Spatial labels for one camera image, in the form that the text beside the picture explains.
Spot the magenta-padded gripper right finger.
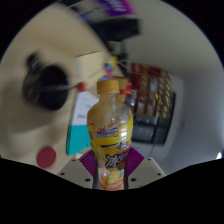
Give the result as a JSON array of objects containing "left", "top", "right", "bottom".
[{"left": 123, "top": 147, "right": 167, "bottom": 190}]

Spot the black mug with coloured dots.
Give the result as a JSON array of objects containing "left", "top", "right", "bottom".
[{"left": 21, "top": 53, "right": 69, "bottom": 112}]

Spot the blue colourful book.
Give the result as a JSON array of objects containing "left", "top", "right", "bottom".
[{"left": 104, "top": 56, "right": 120, "bottom": 80}]

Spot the yellow gift box red ribbon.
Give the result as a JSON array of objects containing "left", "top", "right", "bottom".
[{"left": 114, "top": 76, "right": 133, "bottom": 103}]

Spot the yellow-label orange-cap drink bottle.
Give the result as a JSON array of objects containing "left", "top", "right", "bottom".
[{"left": 87, "top": 79, "right": 134, "bottom": 191}]

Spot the pale yellow notepad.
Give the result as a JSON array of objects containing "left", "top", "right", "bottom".
[{"left": 73, "top": 50, "right": 107, "bottom": 84}]

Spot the wooden shelf unit with trophies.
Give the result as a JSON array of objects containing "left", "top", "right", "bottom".
[{"left": 128, "top": 62, "right": 178, "bottom": 119}]

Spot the teal book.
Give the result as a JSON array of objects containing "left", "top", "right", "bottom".
[{"left": 65, "top": 123, "right": 92, "bottom": 156}]

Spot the black framed glass door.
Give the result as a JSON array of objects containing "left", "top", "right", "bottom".
[{"left": 131, "top": 93, "right": 177, "bottom": 145}]

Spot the red-tipped stir stick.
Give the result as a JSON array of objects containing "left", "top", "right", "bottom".
[{"left": 39, "top": 82, "right": 86, "bottom": 93}]

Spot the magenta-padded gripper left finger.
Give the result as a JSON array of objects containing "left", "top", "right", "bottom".
[{"left": 57, "top": 148, "right": 100, "bottom": 188}]

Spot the flat round red coaster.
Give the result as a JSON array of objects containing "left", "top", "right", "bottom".
[{"left": 35, "top": 146, "right": 58, "bottom": 169}]

